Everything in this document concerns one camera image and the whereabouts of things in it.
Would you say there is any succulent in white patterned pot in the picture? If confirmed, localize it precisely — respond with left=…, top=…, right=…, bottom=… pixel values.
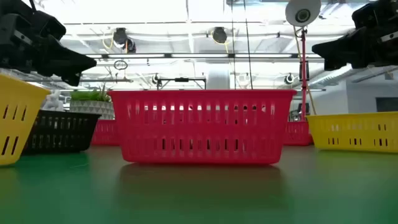
left=68, top=83, right=116, bottom=121

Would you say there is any yellow plastic slotted basket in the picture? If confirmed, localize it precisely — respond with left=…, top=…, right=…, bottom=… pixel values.
left=0, top=73, right=51, bottom=167
left=306, top=111, right=398, bottom=154

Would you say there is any red desk lamp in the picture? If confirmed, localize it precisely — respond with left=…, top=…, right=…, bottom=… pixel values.
left=284, top=0, right=323, bottom=123

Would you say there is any red plastic slotted basket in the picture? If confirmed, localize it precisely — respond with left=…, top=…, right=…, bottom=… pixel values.
left=108, top=89, right=298, bottom=165
left=283, top=120, right=314, bottom=146
left=90, top=119, right=121, bottom=147

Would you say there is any yellow cable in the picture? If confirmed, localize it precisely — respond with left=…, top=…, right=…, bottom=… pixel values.
left=292, top=26, right=317, bottom=116

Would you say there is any black plastic slotted basket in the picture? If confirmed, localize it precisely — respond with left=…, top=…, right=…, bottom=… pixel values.
left=22, top=109, right=102, bottom=156

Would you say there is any long ceiling light bar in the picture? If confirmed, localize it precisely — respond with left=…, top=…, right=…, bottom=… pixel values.
left=85, top=52, right=324, bottom=60

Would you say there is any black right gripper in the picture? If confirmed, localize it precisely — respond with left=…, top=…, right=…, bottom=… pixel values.
left=312, top=0, right=398, bottom=72

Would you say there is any dark window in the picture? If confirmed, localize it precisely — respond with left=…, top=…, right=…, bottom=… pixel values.
left=375, top=96, right=398, bottom=113

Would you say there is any black metal frame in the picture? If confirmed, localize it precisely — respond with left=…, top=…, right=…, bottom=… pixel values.
left=156, top=77, right=208, bottom=90

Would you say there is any white figure statue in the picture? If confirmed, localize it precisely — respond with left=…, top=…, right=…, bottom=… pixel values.
left=41, top=90, right=65, bottom=112

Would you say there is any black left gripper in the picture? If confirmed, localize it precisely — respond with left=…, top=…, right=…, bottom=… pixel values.
left=0, top=0, right=97, bottom=87

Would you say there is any black hanging cable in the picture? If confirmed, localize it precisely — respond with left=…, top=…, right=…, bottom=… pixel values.
left=229, top=0, right=236, bottom=90
left=243, top=0, right=252, bottom=90

